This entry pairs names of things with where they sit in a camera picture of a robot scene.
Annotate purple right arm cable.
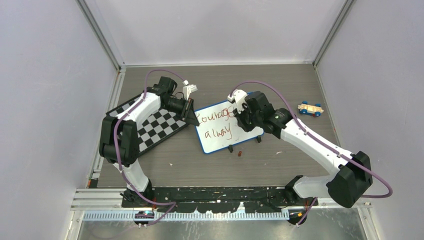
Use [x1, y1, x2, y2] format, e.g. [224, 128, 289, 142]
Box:
[228, 80, 394, 227]

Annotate blue framed whiteboard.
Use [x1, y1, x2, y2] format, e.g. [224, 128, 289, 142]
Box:
[194, 101, 264, 154]

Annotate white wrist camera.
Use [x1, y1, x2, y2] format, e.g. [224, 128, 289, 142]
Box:
[182, 80, 198, 101]
[227, 89, 248, 114]

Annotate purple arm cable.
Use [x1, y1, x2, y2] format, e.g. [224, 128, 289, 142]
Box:
[112, 69, 189, 227]
[228, 80, 394, 227]

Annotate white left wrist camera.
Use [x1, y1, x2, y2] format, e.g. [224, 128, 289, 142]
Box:
[182, 80, 198, 101]

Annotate black white chessboard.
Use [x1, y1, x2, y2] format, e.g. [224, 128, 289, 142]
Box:
[99, 94, 189, 164]

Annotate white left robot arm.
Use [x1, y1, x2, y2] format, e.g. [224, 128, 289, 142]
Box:
[99, 76, 199, 207]

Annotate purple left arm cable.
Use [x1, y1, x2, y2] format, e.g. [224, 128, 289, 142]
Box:
[112, 69, 189, 227]

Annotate white slotted cable duct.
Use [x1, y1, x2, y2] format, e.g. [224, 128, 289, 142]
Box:
[82, 209, 290, 222]

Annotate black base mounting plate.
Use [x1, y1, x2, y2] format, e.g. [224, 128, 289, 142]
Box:
[121, 186, 318, 214]

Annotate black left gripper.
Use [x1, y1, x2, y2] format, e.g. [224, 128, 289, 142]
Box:
[162, 97, 200, 127]

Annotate aluminium frame rail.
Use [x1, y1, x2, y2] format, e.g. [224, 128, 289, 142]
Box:
[76, 0, 126, 71]

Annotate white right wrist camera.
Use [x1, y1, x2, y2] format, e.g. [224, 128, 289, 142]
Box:
[227, 89, 248, 114]

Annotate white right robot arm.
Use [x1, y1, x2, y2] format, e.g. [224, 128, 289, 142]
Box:
[227, 89, 373, 208]

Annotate wooden toy car blue wheels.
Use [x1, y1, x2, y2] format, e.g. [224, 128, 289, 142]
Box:
[297, 101, 324, 117]

